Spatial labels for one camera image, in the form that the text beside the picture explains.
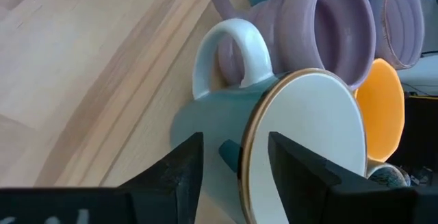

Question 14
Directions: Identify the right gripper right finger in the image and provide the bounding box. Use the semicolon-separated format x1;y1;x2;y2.
268;131;345;224

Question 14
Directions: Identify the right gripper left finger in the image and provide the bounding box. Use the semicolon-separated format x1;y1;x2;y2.
118;132;205;224

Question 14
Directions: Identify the teal mug white handle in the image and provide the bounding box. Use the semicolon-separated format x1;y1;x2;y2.
170;18;369;224

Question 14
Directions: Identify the dark grey mug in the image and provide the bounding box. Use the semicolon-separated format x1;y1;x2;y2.
365;162;411;188

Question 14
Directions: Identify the yellow mug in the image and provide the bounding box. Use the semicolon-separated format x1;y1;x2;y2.
354;58;406;163

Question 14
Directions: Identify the ribbed lilac mug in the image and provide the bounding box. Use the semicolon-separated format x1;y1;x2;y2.
207;0;377;91

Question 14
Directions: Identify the smooth lilac mug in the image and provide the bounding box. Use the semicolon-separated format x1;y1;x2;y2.
371;0;425;70

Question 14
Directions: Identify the wooden shelf black frame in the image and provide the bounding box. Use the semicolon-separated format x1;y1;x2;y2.
99;0;247;224

